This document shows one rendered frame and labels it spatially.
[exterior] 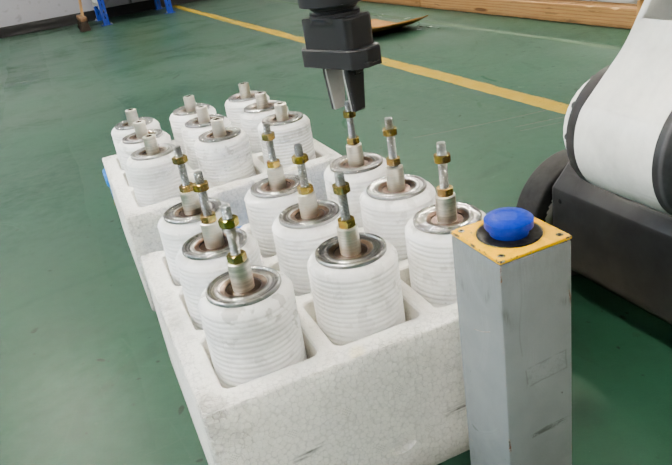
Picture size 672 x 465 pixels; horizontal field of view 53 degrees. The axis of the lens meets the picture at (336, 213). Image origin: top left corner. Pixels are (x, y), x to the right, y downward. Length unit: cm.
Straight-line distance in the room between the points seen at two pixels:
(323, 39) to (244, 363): 43
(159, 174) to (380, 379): 60
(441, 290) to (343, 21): 35
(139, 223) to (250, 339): 53
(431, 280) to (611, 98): 26
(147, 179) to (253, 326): 56
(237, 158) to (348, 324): 55
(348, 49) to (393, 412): 44
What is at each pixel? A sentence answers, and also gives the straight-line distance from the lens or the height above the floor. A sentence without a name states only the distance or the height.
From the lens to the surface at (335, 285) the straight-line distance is 68.
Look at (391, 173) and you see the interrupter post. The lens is 83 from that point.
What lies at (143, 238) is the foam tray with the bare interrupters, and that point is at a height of 14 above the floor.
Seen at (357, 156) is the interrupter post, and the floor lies 27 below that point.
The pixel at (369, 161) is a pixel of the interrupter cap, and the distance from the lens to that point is 95.
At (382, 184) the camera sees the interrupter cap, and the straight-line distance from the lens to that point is 86.
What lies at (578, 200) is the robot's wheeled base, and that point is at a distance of 98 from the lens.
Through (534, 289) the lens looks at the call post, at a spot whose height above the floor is 28.
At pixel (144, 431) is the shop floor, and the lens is 95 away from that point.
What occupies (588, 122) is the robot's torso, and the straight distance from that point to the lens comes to 75.
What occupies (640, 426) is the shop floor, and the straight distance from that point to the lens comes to 87.
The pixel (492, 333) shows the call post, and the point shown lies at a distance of 58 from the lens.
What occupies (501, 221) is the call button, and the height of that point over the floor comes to 33.
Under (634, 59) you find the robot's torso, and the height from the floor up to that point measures 40.
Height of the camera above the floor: 57
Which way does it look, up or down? 24 degrees down
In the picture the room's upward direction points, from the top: 9 degrees counter-clockwise
